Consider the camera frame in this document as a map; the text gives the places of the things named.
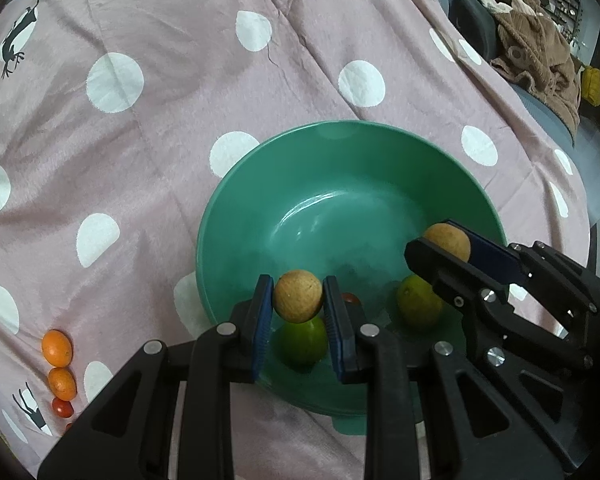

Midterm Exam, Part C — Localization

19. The dark grey pillow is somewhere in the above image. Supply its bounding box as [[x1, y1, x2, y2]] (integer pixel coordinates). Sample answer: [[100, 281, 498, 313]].
[[450, 0, 501, 63]]

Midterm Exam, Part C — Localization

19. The green plastic bowl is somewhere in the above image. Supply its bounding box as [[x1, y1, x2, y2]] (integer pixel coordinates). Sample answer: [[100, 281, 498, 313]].
[[196, 120, 510, 436]]

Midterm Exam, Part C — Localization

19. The yellow-green lime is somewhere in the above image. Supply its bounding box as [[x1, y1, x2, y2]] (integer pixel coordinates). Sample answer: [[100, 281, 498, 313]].
[[396, 275, 445, 330]]

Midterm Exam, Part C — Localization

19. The pink polka dot blanket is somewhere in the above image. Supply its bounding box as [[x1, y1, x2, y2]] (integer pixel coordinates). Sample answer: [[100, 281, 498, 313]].
[[0, 0, 591, 480]]

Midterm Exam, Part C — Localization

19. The tan longan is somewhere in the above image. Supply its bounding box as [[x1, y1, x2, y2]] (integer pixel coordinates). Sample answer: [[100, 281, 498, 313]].
[[423, 223, 472, 263], [273, 270, 324, 324]]

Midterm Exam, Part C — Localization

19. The orange mandarin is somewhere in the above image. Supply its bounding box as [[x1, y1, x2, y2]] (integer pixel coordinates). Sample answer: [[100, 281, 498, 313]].
[[47, 367, 77, 402], [41, 329, 73, 367]]

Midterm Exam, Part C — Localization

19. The dark grey sofa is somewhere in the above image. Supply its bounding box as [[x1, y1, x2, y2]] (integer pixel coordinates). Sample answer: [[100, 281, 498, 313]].
[[410, 0, 581, 161]]

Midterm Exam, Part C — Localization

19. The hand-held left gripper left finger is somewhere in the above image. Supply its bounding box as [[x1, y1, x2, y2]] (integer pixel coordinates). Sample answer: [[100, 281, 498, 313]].
[[36, 274, 275, 480]]

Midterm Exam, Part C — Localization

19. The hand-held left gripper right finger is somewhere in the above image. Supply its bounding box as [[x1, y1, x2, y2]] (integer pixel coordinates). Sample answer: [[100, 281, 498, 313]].
[[323, 275, 566, 480]]

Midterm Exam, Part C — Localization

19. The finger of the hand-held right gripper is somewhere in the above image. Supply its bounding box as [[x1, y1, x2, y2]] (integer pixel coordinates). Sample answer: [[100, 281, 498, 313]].
[[446, 219, 600, 322], [404, 238, 589, 372]]

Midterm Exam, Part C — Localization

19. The green lime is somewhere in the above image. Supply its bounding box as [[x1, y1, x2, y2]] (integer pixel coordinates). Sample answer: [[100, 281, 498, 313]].
[[279, 316, 329, 367]]

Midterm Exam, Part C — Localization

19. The brown fleece robe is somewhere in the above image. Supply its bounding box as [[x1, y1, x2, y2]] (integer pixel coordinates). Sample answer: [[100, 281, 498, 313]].
[[490, 0, 583, 136]]

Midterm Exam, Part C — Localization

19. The yellow bag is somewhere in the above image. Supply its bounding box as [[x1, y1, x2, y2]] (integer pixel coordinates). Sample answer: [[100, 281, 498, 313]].
[[581, 66, 600, 107]]

